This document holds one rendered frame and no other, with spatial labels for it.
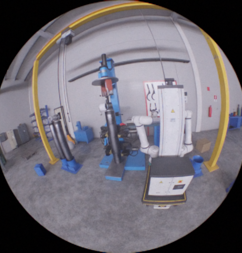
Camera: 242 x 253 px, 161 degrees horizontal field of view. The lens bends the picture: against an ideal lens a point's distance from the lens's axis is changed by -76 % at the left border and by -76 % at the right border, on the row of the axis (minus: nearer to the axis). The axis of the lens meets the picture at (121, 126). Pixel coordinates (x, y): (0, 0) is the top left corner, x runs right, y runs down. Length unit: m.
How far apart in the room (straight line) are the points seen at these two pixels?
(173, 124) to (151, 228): 1.58
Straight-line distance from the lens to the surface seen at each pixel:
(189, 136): 1.59
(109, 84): 1.66
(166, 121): 1.14
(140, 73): 3.88
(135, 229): 1.62
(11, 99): 11.79
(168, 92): 1.12
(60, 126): 2.31
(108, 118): 1.77
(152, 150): 1.44
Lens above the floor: 1.62
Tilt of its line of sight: 16 degrees down
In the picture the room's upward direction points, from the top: 8 degrees counter-clockwise
